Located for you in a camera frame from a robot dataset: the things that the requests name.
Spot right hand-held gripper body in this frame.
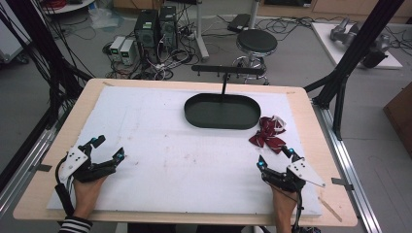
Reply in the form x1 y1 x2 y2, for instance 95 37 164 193
260 157 326 194

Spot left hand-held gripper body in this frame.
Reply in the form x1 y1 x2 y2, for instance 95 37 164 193
57 145 117 184

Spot dark red striped bow tie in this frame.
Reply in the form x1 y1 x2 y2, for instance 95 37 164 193
248 115 288 155

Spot person's right hand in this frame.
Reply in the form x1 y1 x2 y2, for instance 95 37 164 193
270 185 299 218

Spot person's left hand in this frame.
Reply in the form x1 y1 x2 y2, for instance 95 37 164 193
71 176 109 220

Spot thin wooden stick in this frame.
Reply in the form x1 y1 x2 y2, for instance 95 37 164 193
317 196 344 223

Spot white foam board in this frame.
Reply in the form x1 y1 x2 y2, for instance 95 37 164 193
46 84 324 217

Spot black rack with oval tray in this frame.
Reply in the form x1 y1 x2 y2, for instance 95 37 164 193
183 64 266 131

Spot white power supply unit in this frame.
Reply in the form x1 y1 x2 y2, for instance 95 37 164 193
109 35 126 62
119 39 137 66

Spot black round stool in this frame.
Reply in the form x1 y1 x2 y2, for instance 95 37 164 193
231 28 279 86

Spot brown wooden cabinet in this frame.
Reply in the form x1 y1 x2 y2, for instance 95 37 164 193
382 82 412 160

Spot white platform board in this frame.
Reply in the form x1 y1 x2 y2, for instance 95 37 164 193
311 21 404 70

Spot black computer tower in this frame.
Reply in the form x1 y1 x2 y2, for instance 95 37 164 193
158 5 179 51
133 9 161 50

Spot clear plastic bag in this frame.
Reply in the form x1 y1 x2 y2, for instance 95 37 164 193
87 7 125 31

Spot white round table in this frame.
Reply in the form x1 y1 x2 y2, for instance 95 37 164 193
41 0 97 16

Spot black flat box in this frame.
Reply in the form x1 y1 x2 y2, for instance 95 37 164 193
226 13 252 34

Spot white table leg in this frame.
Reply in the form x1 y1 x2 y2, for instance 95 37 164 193
193 0 211 63

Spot aluminium rail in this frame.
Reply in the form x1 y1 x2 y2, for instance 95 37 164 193
0 127 58 212
311 98 385 233

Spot tangle of floor cables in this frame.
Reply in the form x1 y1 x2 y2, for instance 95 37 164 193
102 28 201 82

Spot black frame strut with cables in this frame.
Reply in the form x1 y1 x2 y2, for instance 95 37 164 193
0 0 95 131

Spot thin black floor cables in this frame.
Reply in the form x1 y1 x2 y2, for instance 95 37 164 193
255 15 328 43

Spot white stand post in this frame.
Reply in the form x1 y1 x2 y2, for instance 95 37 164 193
248 0 261 31

